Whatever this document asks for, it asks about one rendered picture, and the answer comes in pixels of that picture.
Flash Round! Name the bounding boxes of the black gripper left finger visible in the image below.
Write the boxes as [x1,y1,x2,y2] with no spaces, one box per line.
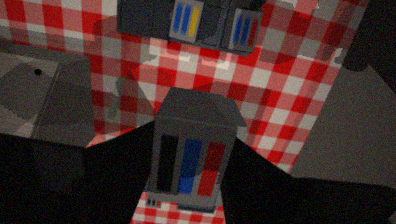
[0,120,154,224]

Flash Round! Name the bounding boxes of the dark grey flat panel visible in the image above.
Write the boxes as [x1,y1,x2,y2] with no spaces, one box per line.
[289,0,396,189]

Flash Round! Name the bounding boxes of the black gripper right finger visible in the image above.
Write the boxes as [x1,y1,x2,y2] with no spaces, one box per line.
[220,137,396,224]

